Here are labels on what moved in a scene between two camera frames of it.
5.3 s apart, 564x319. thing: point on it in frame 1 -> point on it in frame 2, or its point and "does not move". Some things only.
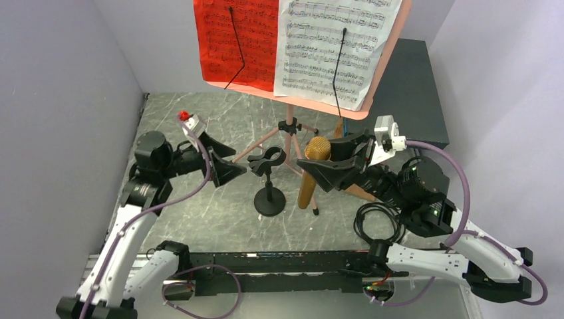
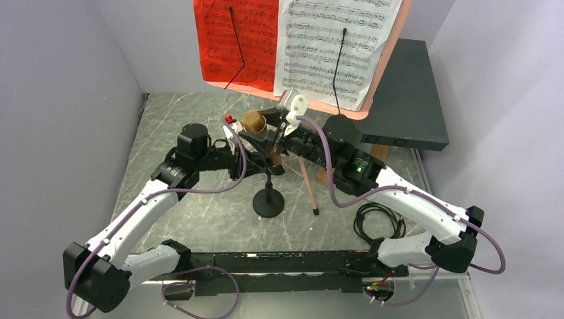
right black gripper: [344, 166] -> [265, 139]
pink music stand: [292, 127] does not move
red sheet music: [256, 22] does not move
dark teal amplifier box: [408, 90] does not move
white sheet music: [310, 34] does not move
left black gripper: [221, 170] -> [254, 165]
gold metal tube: [316, 147] -> [255, 121]
